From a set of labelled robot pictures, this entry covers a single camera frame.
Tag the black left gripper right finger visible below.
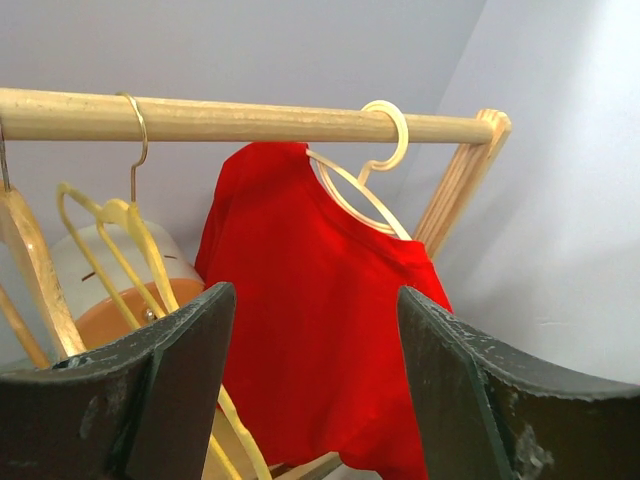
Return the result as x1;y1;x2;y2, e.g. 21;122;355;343
397;287;639;480

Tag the wooden hanger with metal hook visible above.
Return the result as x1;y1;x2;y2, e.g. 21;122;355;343
1;147;86;359

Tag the red t shirt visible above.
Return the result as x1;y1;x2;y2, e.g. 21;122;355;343
195;142;449;479

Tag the cream plastic hanger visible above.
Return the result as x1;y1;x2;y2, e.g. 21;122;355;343
306;100;412;241

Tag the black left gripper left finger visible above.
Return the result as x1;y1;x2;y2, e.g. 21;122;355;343
1;282;236;479

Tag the white orange yellow container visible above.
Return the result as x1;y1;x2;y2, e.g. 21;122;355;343
48;223;207;346

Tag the wooden clothes rack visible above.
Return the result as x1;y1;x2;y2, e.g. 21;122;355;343
1;89;512;479

